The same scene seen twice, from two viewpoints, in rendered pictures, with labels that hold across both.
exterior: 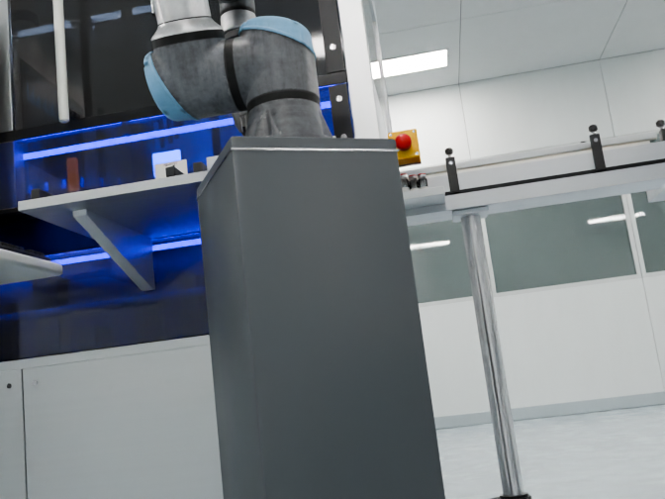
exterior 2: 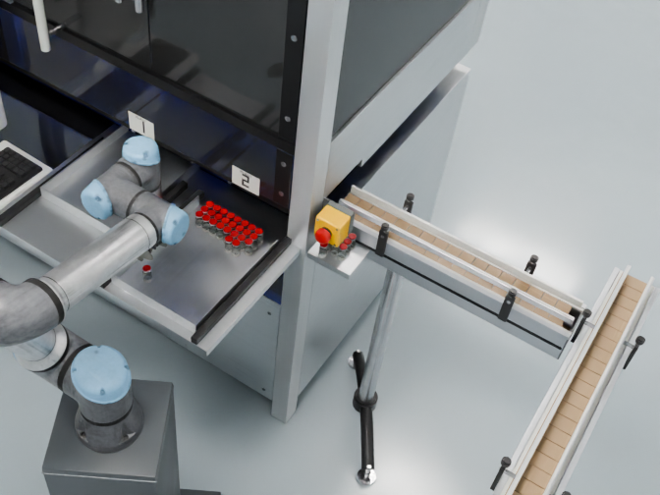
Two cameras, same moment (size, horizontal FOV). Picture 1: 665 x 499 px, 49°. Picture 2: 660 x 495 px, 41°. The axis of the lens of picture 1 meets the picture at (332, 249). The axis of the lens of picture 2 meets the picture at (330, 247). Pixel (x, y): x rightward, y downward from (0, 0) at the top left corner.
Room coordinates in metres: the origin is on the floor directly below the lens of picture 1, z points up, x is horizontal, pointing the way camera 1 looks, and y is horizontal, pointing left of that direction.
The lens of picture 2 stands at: (0.30, -0.67, 2.59)
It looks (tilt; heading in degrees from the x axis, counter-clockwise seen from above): 48 degrees down; 18
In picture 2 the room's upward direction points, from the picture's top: 8 degrees clockwise
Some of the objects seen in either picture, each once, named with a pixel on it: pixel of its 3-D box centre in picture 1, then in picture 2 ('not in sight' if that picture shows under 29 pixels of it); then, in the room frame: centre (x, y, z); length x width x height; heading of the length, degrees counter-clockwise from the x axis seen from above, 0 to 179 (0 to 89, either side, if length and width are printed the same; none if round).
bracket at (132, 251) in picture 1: (118, 253); not in sight; (1.63, 0.49, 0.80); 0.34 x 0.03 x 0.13; 172
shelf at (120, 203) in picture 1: (222, 206); (155, 227); (1.61, 0.24, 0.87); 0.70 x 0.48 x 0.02; 82
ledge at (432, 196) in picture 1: (418, 200); (342, 249); (1.78, -0.23, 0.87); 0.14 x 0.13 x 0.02; 172
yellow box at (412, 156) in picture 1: (404, 148); (333, 224); (1.74, -0.21, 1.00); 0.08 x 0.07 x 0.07; 172
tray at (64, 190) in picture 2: not in sight; (122, 177); (1.70, 0.39, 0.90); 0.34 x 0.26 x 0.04; 172
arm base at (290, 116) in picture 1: (286, 134); (107, 412); (1.10, 0.05, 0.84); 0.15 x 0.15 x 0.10
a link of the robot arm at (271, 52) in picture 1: (274, 65); (100, 381); (1.10, 0.06, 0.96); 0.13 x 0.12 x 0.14; 82
